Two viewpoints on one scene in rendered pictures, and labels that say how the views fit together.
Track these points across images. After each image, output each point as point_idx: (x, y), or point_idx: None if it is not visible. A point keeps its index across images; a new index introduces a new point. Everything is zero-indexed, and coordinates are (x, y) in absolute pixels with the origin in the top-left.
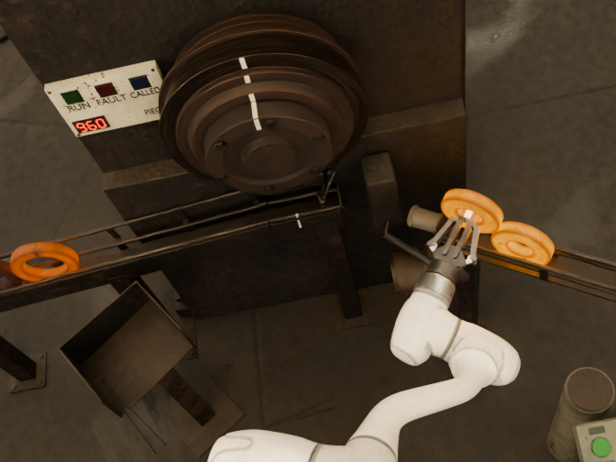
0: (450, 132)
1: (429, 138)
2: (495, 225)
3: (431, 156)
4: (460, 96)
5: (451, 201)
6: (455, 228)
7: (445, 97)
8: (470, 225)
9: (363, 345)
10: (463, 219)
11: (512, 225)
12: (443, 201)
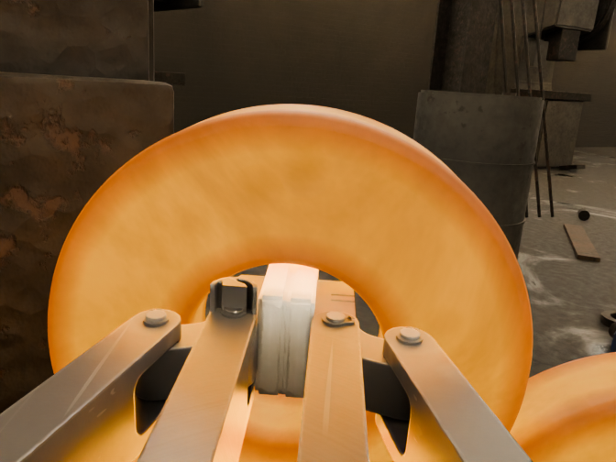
0: (114, 172)
1: (22, 189)
2: (502, 380)
3: (34, 310)
4: (147, 73)
5: (136, 193)
6: (198, 379)
7: (94, 54)
8: (352, 342)
9: None
10: (257, 334)
11: (589, 372)
12: (65, 243)
